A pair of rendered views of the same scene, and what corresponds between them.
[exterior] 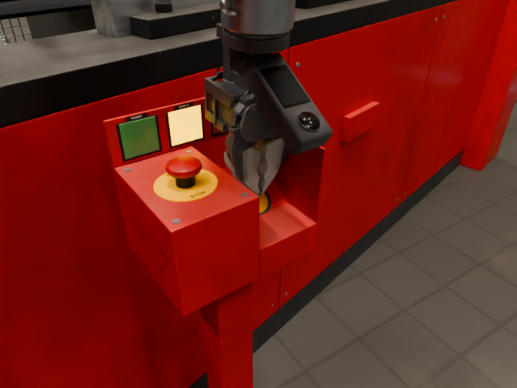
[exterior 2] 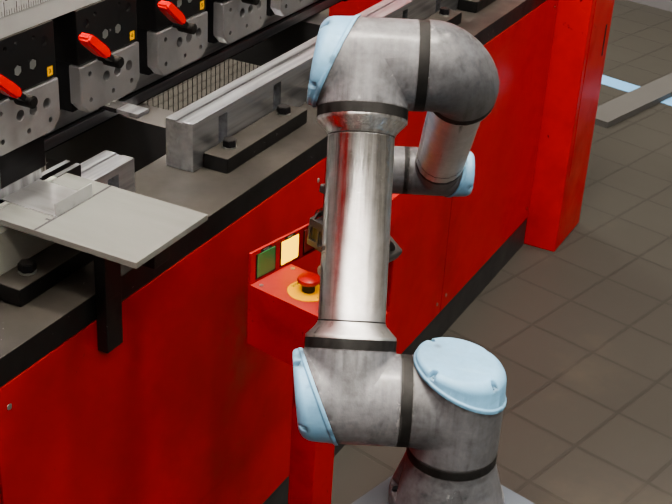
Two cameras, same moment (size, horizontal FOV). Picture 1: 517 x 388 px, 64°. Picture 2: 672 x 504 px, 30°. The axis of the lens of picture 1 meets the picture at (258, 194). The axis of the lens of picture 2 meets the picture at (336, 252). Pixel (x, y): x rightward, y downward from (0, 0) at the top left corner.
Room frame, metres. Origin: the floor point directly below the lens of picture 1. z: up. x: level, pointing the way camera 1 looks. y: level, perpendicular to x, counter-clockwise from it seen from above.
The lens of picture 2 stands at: (-1.36, 0.57, 1.83)
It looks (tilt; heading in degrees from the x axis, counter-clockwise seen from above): 28 degrees down; 343
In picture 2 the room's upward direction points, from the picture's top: 3 degrees clockwise
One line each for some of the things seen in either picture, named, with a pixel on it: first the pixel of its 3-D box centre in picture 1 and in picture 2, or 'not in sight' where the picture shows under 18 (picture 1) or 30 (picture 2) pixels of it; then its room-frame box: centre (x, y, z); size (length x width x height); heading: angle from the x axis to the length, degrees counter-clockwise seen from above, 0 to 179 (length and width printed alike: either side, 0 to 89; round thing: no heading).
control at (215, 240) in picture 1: (218, 189); (320, 294); (0.44, 0.05, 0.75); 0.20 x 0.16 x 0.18; 126
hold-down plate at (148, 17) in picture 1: (211, 15); (257, 137); (0.81, 0.09, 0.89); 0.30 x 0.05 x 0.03; 137
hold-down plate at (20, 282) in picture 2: not in sight; (70, 253); (0.40, 0.47, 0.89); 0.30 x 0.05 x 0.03; 137
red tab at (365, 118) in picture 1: (360, 122); (388, 211); (1.05, -0.27, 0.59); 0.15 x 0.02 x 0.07; 137
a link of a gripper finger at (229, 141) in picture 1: (245, 143); not in sight; (0.44, 0.02, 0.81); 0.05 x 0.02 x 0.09; 126
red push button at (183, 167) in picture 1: (185, 175); (308, 284); (0.40, 0.08, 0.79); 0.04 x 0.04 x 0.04
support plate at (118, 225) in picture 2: not in sight; (99, 217); (0.31, 0.43, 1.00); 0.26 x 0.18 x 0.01; 47
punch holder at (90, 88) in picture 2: not in sight; (88, 46); (0.53, 0.42, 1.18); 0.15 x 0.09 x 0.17; 137
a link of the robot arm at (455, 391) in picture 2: not in sight; (451, 400); (-0.16, 0.04, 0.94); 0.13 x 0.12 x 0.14; 74
